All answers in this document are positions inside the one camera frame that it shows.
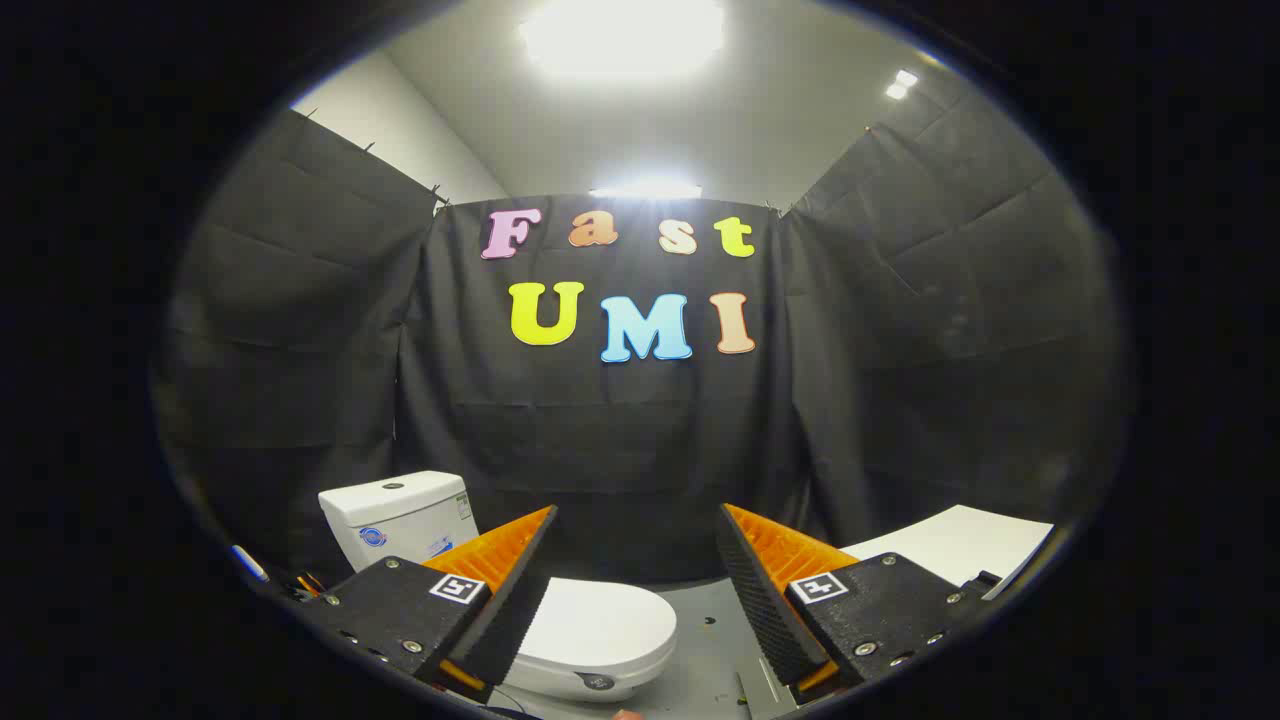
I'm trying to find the ceiling strip light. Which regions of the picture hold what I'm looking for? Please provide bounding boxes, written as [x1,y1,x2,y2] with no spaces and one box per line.
[590,180,703,201]

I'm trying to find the black backdrop cloth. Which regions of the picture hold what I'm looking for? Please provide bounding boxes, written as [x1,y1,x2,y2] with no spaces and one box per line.
[150,95,1136,586]

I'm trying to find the grey white drawer cabinet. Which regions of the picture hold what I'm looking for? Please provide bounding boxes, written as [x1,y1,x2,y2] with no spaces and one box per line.
[840,505,1056,601]

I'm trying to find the white toilet lid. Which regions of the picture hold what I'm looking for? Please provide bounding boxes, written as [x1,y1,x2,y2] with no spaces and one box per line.
[515,577,678,693]

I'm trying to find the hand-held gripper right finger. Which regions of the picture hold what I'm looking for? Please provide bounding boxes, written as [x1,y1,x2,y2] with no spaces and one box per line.
[715,503,1001,701]

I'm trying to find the large ceiling light panel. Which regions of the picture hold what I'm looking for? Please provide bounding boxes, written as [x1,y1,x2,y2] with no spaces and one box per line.
[520,0,726,83]

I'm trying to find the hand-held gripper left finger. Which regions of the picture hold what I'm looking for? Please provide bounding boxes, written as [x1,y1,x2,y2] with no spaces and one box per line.
[300,505,559,701]

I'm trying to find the white ceramic toilet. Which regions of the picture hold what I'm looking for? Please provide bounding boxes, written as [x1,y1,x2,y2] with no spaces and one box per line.
[318,470,679,703]

